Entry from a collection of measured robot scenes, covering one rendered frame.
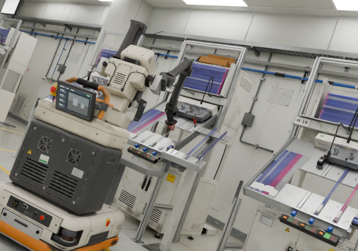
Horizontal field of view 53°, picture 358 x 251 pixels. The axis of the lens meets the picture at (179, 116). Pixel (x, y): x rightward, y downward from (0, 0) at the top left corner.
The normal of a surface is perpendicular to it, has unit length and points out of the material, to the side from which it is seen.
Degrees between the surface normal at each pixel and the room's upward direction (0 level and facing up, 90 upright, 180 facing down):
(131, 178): 90
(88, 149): 90
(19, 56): 90
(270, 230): 90
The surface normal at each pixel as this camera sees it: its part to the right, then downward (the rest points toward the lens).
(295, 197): -0.16, -0.86
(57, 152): -0.28, -0.18
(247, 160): -0.58, -0.29
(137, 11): 0.73, 0.23
